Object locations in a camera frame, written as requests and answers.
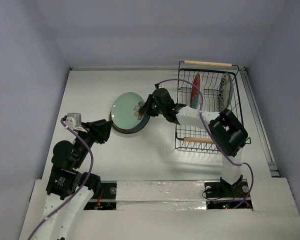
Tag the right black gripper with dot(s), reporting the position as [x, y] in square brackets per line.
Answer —
[150, 106]

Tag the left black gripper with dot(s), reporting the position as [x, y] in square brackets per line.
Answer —
[99, 129]

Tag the dark teal blossom plate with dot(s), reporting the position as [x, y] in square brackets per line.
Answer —
[145, 123]

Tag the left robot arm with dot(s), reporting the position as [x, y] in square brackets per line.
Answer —
[68, 191]

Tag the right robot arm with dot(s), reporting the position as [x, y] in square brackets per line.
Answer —
[224, 129]

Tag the red and teal plate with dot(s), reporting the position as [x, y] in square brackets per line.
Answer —
[195, 95]

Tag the grey tree pattern plate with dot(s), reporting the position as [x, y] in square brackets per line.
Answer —
[225, 92]

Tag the silver foil strip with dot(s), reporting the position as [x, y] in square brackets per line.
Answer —
[160, 195]

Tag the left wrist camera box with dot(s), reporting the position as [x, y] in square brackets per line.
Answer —
[73, 120]

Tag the black wire dish rack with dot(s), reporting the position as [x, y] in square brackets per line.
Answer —
[211, 80]

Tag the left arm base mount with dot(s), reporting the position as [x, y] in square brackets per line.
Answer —
[105, 199]

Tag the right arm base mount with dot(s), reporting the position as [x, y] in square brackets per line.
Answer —
[217, 198]

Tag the aluminium rail right side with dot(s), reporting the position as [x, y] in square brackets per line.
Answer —
[274, 171]

